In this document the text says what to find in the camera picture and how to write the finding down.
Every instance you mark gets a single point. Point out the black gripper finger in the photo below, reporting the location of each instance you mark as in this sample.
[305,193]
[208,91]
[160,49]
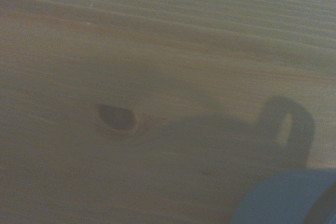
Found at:
[326,211]

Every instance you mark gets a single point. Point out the teal mug white inside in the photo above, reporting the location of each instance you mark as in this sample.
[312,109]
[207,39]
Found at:
[275,200]

